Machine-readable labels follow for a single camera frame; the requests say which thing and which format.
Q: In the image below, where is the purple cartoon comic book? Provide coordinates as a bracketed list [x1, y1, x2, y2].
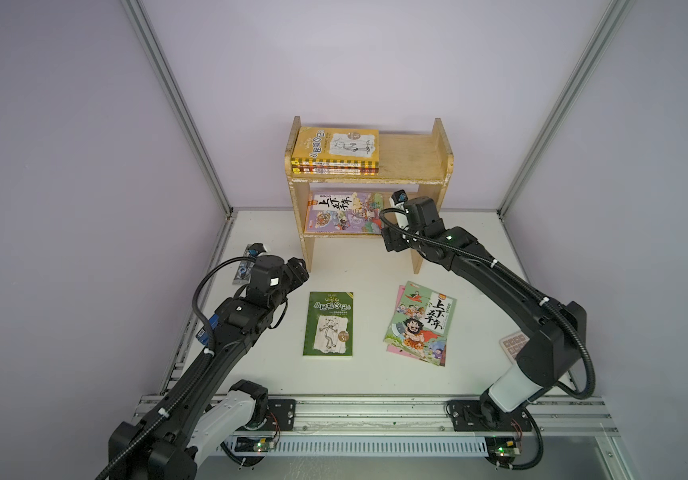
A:
[304, 191, 385, 235]

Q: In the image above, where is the green pink bottom comic book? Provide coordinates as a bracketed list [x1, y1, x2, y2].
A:
[384, 280, 458, 365]

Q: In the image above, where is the red wimpy kid book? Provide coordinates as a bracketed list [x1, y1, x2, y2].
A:
[291, 166, 380, 176]

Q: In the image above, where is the yellow green-edged wimpy kid book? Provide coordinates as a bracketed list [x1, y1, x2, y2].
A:
[290, 127, 380, 169]

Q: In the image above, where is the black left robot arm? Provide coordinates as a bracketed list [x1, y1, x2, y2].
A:
[98, 253, 309, 479]

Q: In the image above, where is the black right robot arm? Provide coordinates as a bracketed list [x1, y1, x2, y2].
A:
[380, 190, 597, 431]

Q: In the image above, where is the grey metal ruler strip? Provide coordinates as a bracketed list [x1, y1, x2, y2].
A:
[232, 250, 255, 285]

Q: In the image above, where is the green wimpy kid book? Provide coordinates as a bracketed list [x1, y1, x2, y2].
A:
[303, 291, 354, 357]

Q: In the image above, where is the wooden two-tier bookshelf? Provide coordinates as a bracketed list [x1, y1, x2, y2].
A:
[284, 117, 454, 269]

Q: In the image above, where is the blue stapler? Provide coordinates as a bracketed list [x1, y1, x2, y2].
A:
[195, 328, 209, 345]

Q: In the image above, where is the pink calculator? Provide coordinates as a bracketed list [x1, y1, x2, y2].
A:
[500, 332, 529, 364]

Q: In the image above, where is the left controller circuit board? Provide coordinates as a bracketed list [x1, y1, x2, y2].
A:
[233, 437, 277, 455]

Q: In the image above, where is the controller circuit board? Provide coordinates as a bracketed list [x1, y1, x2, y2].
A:
[485, 437, 521, 461]
[233, 437, 277, 455]

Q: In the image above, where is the right controller circuit board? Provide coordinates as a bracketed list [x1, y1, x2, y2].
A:
[485, 437, 521, 461]

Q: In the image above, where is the white slotted cable duct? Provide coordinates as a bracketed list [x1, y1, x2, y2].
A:
[226, 436, 489, 458]

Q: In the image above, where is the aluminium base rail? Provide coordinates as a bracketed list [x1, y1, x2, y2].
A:
[270, 394, 620, 437]

